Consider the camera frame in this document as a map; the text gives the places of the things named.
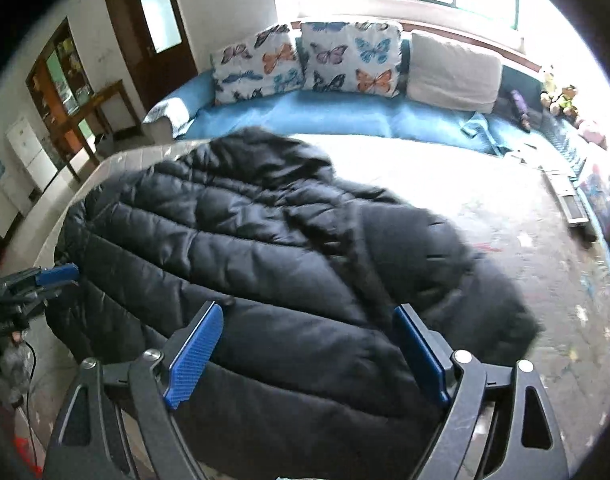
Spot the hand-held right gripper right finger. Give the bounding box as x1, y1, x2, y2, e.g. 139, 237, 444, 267
393, 304, 570, 480

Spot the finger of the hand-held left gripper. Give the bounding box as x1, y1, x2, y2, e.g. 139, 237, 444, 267
0, 262, 80, 311

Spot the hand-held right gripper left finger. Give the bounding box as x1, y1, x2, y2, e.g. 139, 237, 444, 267
45, 301, 224, 480

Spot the black puffer jacket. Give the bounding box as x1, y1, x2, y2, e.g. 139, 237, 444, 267
45, 126, 543, 480

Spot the person's left hand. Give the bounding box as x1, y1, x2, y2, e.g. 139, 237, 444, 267
0, 330, 32, 406

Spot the white cabinet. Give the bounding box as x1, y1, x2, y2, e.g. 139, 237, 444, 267
5, 115, 60, 201

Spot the orange plastic item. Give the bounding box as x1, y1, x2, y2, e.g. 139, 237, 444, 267
12, 435, 43, 476

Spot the wooden table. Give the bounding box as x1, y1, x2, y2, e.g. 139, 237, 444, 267
50, 80, 143, 183

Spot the white patterned cloth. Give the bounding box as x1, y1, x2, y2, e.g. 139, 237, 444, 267
144, 96, 196, 142

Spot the wooden shelf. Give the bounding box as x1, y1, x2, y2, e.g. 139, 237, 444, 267
26, 17, 98, 128

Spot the white ribbed board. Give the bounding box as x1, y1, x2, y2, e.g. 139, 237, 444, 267
542, 167, 598, 241

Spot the brown wooden door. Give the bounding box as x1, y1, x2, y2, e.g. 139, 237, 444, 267
101, 0, 198, 111

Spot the light blue cloth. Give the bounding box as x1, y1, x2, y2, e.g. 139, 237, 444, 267
462, 112, 500, 147

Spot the colourful printed bag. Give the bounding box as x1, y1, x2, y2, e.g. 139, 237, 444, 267
577, 157, 610, 243

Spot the blue sofa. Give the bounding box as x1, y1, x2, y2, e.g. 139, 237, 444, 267
142, 67, 586, 171

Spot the purple bottle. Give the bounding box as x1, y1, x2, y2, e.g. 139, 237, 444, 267
510, 89, 530, 128

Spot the butterfly print pillow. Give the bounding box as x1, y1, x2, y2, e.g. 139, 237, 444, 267
300, 20, 404, 98
211, 22, 306, 106

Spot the plain white pillow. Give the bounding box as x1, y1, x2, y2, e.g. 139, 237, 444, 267
407, 30, 503, 113

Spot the pile of stuffed toys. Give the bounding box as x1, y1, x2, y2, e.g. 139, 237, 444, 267
540, 65, 610, 151

